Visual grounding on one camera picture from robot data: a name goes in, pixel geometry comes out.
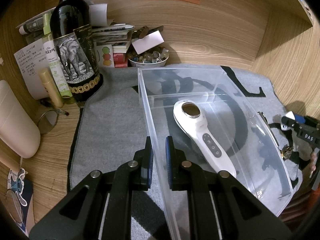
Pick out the ornate metal trinket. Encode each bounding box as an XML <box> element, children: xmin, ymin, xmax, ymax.
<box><xmin>281</xmin><ymin>145</ymin><xmax>293</xmax><ymax>159</ymax></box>

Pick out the clear plastic storage box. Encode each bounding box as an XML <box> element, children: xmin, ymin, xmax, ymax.
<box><xmin>138</xmin><ymin>64</ymin><xmax>293</xmax><ymax>239</ymax></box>

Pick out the person's right hand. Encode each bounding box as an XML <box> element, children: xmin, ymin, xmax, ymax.
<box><xmin>309</xmin><ymin>152</ymin><xmax>317</xmax><ymax>178</ymax></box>

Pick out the white handheld massager device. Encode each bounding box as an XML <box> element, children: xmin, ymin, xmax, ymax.
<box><xmin>173</xmin><ymin>100</ymin><xmax>236</xmax><ymax>177</ymax></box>

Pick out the grey mat with black letters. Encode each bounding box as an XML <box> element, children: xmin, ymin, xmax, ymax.
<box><xmin>67</xmin><ymin>63</ymin><xmax>304</xmax><ymax>240</ymax></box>

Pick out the white bowl of beads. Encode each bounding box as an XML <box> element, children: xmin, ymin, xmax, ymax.
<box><xmin>127</xmin><ymin>46</ymin><xmax>170</xmax><ymax>67</ymax></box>

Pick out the round glass lens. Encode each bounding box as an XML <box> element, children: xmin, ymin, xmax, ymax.
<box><xmin>37</xmin><ymin>109</ymin><xmax>59</xmax><ymax>134</ymax></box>

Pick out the gold lip balm tube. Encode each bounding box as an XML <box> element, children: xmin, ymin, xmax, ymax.
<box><xmin>38</xmin><ymin>68</ymin><xmax>63</xmax><ymax>108</ymax></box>

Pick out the fruit picture card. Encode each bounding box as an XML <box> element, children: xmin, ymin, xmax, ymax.
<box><xmin>96</xmin><ymin>44</ymin><xmax>114</xmax><ymax>68</ymax></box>

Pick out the white card on bowl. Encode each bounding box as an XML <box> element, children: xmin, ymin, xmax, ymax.
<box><xmin>131</xmin><ymin>31</ymin><xmax>164</xmax><ymax>55</ymax></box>

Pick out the blue cartoon sticker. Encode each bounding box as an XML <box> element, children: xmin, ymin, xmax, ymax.
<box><xmin>4</xmin><ymin>167</ymin><xmax>34</xmax><ymax>233</ymax></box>

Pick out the stack of books and papers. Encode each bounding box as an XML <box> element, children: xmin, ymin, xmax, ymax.
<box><xmin>85</xmin><ymin>0</ymin><xmax>135</xmax><ymax>68</ymax></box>

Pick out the white handwritten paper note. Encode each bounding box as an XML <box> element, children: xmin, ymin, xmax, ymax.
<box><xmin>14</xmin><ymin>39</ymin><xmax>49</xmax><ymax>100</ymax></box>

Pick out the dark elephant label wine bottle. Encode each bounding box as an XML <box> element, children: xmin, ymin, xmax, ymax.
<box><xmin>50</xmin><ymin>0</ymin><xmax>103</xmax><ymax>105</ymax></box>

